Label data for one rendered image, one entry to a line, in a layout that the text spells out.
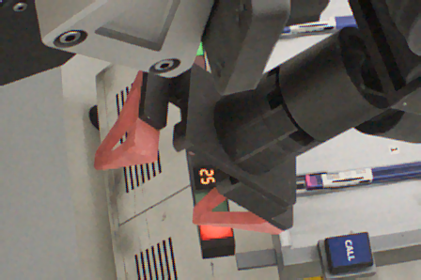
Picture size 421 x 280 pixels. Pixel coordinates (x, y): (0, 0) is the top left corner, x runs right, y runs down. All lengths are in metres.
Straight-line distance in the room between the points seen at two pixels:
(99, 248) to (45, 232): 0.89
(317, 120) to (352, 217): 0.59
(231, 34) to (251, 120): 0.21
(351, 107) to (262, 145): 0.07
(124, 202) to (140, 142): 1.27
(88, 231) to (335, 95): 1.41
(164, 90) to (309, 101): 0.11
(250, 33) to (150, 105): 0.25
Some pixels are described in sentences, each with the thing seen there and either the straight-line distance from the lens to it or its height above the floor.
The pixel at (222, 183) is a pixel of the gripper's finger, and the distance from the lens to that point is 0.66.
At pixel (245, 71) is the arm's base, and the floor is 1.17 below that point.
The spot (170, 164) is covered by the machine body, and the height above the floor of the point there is 0.25.
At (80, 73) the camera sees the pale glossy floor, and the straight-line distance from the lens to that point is 2.15.
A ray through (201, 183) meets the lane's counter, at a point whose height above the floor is 0.65.
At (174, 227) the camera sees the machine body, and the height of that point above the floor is 0.24.
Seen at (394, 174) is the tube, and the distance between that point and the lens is 1.22.
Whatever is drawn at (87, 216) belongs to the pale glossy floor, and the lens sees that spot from 1.99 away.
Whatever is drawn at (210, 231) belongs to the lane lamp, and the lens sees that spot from 1.19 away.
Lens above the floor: 1.40
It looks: 34 degrees down
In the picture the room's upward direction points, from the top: 61 degrees clockwise
